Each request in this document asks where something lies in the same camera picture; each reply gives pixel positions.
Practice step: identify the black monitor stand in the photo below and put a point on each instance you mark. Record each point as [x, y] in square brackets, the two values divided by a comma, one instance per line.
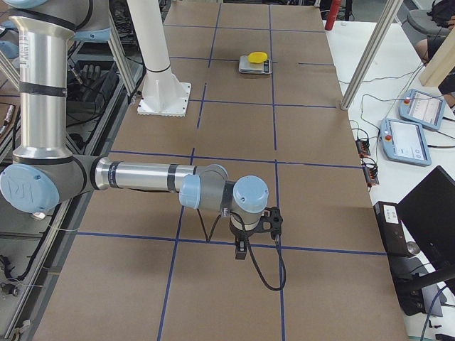
[417, 280]

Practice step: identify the orange black adapter board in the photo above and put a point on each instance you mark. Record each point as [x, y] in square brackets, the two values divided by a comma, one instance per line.
[363, 147]
[371, 174]

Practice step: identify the digital kitchen scale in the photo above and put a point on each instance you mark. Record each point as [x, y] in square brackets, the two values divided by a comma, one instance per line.
[262, 67]

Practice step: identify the far blue teach pendant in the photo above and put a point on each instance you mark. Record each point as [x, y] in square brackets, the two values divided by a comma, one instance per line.
[423, 108]

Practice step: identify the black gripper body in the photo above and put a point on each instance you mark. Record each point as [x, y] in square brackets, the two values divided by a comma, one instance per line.
[242, 234]

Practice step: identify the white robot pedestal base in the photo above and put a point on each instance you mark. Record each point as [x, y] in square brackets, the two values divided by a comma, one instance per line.
[162, 93]

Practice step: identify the near blue teach pendant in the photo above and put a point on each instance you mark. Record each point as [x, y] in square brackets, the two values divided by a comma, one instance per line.
[404, 142]

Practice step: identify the black mini computer box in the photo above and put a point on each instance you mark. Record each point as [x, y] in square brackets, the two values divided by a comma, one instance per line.
[391, 231]

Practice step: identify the yellow mango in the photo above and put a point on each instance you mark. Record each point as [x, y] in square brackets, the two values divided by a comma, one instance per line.
[257, 57]

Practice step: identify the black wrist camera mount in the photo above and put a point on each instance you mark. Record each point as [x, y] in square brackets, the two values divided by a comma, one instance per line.
[270, 222]

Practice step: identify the blue teach pendant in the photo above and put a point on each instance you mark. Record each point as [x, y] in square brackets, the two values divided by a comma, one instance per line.
[423, 108]
[404, 142]

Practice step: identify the black computer monitor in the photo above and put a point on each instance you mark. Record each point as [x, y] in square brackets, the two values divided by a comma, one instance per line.
[428, 214]

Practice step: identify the brown paper table cover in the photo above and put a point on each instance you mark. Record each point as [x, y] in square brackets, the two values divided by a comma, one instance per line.
[142, 267]

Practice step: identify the aluminium frame post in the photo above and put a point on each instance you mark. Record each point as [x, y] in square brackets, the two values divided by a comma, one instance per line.
[380, 31]

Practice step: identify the red fire extinguisher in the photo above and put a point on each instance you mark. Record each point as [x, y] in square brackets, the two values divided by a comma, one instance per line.
[332, 14]

